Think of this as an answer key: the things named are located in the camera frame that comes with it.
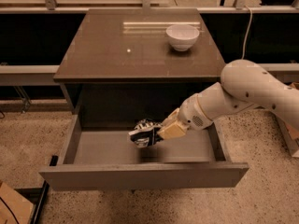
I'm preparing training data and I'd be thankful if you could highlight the black floor frame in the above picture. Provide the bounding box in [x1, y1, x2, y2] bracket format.
[14, 154, 59, 224]

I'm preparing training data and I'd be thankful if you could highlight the blue chip bag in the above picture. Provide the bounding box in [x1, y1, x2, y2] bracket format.
[128, 119, 163, 148]

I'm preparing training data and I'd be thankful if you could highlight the metal railing frame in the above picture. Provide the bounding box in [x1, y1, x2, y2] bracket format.
[0, 0, 299, 88]

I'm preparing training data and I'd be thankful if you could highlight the grey cabinet with glossy top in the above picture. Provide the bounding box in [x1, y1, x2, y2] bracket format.
[54, 8, 225, 130]

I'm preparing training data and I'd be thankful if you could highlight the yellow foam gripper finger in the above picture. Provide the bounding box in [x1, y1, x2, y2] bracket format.
[157, 120, 189, 140]
[162, 108, 179, 127]

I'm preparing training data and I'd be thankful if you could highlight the white ceramic bowl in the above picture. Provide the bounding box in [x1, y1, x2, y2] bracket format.
[165, 24, 200, 51]

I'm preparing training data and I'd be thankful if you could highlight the white cable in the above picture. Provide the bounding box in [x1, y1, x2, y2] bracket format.
[240, 5, 253, 61]

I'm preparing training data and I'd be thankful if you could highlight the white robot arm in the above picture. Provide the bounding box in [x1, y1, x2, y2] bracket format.
[158, 60, 299, 140]

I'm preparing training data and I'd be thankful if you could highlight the cardboard box lower left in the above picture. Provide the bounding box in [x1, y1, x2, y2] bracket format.
[0, 181, 34, 224]

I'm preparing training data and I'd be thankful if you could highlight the open grey top drawer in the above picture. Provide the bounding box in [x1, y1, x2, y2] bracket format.
[39, 114, 249, 190]

